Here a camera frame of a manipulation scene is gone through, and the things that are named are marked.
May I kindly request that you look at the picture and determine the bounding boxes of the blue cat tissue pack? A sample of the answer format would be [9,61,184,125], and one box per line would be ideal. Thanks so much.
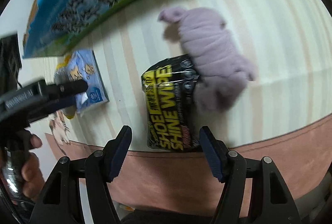
[66,49,109,115]

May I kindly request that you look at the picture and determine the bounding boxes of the purple plush toy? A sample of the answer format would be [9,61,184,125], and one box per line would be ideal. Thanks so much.
[158,7,257,113]

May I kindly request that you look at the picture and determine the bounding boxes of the black fleece clothing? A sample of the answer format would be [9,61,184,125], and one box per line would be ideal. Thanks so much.
[120,209,212,224]

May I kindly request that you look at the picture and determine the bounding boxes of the black shoe shine wipes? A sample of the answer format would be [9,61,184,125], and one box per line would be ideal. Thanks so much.
[141,55,200,153]

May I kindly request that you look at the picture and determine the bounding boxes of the person's left hand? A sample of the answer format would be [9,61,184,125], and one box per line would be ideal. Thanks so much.
[1,129,45,203]

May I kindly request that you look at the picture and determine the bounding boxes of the silver yellow foil pouch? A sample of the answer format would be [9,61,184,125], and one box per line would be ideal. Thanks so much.
[54,55,77,120]

